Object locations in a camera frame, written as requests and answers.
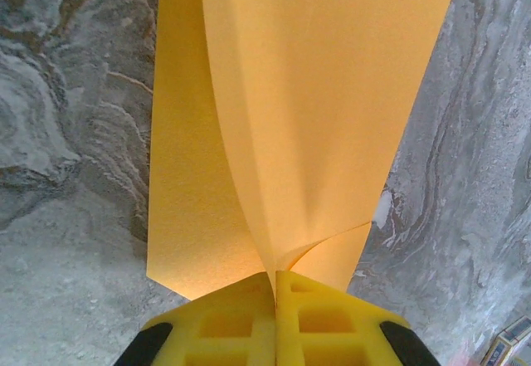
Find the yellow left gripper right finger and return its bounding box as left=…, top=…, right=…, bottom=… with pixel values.
left=275, top=269, right=437, bottom=366

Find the black grey chessboard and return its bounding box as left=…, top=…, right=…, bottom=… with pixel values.
left=480, top=315, right=531, bottom=366

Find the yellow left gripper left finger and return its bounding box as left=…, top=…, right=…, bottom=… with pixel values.
left=118, top=272, right=277, bottom=366

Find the orange cloth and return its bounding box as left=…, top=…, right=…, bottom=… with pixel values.
left=145, top=0, right=462, bottom=300

